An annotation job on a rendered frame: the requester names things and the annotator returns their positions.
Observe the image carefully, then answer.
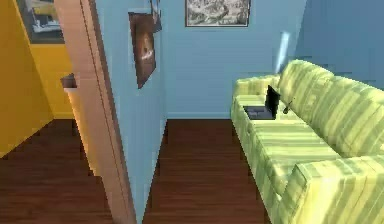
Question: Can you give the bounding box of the black laptop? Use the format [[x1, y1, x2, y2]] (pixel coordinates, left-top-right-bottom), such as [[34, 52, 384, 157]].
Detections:
[[243, 84, 281, 121]]

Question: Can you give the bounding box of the green striped sofa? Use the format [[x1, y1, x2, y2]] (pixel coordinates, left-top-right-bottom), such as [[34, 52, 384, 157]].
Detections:
[[230, 59, 384, 224]]

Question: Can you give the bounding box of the brown framed wall picture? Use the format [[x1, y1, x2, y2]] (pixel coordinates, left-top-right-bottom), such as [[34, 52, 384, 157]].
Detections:
[[128, 11, 157, 90]]

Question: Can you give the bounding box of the grey framed wall picture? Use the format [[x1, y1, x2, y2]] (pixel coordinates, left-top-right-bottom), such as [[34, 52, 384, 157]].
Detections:
[[184, 0, 252, 28]]

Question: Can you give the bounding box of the dark framed picture yellow wall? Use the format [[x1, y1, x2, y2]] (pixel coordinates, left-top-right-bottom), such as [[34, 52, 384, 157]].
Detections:
[[15, 0, 65, 45]]

